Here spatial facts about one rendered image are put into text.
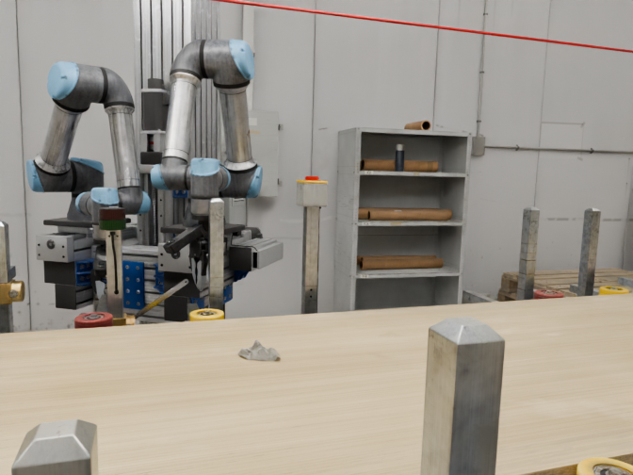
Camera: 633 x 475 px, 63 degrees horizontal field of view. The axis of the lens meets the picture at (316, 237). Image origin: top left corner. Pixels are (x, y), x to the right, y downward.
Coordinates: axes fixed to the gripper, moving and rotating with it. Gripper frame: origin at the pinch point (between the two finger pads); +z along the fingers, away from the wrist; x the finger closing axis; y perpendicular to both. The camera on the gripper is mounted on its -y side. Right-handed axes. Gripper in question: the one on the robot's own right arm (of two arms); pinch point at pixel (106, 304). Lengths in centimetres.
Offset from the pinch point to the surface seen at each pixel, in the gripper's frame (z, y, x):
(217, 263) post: -17.6, -31.5, -29.0
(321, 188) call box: -37, -33, -57
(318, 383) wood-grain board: -8, -89, -38
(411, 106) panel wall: -93, 213, -213
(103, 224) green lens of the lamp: -28.5, -36.8, -2.1
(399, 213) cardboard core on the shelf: -12, 174, -188
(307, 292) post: -9, -32, -54
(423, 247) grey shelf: 19, 210, -230
